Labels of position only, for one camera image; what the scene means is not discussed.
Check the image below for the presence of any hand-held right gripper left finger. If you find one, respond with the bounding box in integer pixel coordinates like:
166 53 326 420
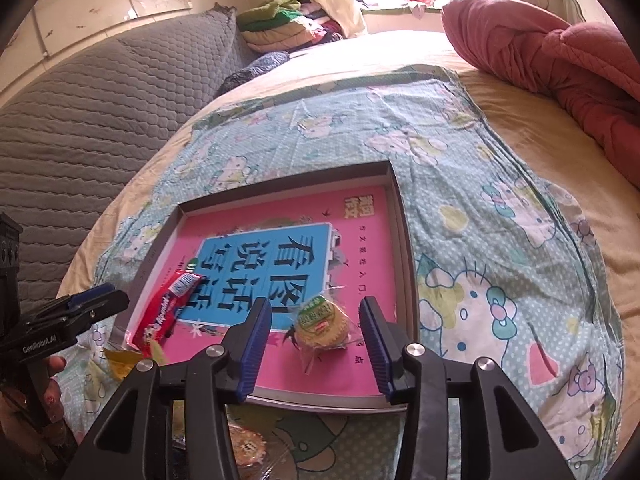
62 305 273 480

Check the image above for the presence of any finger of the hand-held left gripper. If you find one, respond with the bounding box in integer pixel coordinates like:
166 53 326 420
65 282 118 313
75 290 132 335

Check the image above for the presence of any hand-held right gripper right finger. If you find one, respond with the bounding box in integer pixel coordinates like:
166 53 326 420
357 296 576 480

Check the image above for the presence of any long yellow snack packet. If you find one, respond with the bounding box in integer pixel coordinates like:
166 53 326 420
102 342 168 386

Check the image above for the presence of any red snack packet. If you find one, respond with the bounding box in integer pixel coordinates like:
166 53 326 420
127 270 211 356

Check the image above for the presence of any clear green label cracker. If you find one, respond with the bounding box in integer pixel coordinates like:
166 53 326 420
285 292 363 373

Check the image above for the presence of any grey cardboard box pink inside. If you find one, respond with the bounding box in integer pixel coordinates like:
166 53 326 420
112 160 418 413

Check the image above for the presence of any yellow round pastry packet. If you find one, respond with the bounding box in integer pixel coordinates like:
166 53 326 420
225 412 298 480

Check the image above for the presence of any person's left hand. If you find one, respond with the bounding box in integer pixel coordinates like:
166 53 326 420
0 356 69 441

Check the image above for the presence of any cartoon cat printed blanket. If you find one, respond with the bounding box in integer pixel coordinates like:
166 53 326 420
57 62 626 480

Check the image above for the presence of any dark blue patterned cloth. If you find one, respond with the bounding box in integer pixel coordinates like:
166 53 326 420
215 51 292 98

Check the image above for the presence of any pile of folded clothes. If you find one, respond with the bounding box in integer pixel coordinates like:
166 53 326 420
235 0 366 55

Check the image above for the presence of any red and white cloth heap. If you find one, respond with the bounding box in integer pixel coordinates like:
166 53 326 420
355 0 451 17

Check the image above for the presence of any green wall cable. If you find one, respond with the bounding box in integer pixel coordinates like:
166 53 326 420
545 0 588 26

